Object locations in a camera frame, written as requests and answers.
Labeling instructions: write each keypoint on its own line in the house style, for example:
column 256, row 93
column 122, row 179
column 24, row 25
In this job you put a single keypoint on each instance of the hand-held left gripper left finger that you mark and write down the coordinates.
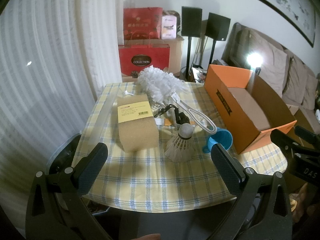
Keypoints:
column 92, row 166

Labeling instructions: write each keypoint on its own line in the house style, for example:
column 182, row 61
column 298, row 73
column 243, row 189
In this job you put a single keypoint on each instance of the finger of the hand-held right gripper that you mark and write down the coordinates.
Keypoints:
column 306, row 132
column 281, row 136

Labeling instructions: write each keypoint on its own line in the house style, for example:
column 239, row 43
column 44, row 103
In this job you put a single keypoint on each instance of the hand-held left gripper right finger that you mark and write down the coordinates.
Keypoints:
column 225, row 170

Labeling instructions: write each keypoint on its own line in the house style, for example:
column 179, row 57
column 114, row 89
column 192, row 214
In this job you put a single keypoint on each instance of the white shuttlecock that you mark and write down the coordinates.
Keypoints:
column 178, row 147

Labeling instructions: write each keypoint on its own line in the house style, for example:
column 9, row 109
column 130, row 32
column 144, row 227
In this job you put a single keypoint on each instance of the clear plastic bag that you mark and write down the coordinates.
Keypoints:
column 105, row 115

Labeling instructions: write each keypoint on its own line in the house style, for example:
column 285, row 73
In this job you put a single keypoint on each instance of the tan sponge block yellow label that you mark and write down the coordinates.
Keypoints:
column 140, row 135

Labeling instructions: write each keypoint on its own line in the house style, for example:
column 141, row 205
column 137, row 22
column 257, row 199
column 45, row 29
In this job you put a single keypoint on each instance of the orange cardboard box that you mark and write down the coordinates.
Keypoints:
column 220, row 92

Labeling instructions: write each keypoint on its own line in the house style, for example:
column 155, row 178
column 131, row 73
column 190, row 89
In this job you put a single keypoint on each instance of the white duster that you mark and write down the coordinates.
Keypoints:
column 160, row 80

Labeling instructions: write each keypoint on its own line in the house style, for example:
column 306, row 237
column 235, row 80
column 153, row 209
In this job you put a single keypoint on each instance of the open brown cardboard box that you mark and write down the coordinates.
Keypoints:
column 300, row 116

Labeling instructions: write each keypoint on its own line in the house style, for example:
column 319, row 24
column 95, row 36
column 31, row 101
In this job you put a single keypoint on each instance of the small orange white packet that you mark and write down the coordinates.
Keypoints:
column 167, row 123

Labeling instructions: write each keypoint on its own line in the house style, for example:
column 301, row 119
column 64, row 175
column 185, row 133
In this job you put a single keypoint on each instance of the large brown cushion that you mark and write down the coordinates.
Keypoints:
column 270, row 60

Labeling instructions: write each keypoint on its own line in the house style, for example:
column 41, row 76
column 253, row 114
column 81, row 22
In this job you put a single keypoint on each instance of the small bright video light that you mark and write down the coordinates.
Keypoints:
column 255, row 60

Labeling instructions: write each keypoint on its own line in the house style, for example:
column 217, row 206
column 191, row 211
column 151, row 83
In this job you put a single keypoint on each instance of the dark flat panel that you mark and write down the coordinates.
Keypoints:
column 233, row 47

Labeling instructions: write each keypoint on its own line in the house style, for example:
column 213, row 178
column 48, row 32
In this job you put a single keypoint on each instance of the black speaker stand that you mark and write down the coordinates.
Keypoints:
column 212, row 52
column 189, row 55

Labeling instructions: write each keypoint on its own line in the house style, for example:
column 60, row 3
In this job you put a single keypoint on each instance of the red collection gift bag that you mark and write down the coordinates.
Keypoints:
column 130, row 55

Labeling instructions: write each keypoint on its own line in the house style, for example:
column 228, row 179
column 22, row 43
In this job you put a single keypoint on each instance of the white curtain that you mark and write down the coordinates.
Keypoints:
column 50, row 55

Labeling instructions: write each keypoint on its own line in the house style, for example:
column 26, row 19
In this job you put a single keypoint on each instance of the black speaker with small logo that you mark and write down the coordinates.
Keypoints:
column 217, row 26

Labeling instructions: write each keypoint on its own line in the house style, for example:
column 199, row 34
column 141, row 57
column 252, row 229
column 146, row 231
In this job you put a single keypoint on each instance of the framed ink painting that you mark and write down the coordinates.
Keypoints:
column 287, row 0

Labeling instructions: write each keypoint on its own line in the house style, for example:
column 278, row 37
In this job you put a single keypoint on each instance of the red floral gift bag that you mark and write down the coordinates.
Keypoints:
column 140, row 22

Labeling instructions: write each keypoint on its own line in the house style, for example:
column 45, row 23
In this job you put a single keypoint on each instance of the pink packet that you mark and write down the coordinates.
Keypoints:
column 169, row 28

